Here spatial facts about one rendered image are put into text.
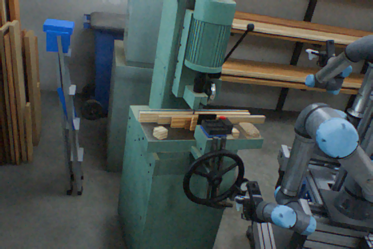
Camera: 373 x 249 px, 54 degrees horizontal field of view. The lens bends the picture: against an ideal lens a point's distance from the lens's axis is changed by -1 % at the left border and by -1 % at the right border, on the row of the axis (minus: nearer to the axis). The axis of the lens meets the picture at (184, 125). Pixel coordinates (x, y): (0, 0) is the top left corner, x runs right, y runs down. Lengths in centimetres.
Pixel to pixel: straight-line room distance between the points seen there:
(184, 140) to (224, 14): 57
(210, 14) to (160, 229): 109
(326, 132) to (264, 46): 323
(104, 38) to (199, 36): 185
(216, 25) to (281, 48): 292
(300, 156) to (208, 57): 58
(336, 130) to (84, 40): 318
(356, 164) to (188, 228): 102
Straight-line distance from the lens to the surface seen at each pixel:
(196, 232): 206
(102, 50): 340
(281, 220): 135
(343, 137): 122
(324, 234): 171
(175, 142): 165
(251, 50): 432
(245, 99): 453
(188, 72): 180
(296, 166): 142
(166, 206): 186
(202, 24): 160
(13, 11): 299
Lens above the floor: 170
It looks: 27 degrees down
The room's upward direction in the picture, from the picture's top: 11 degrees clockwise
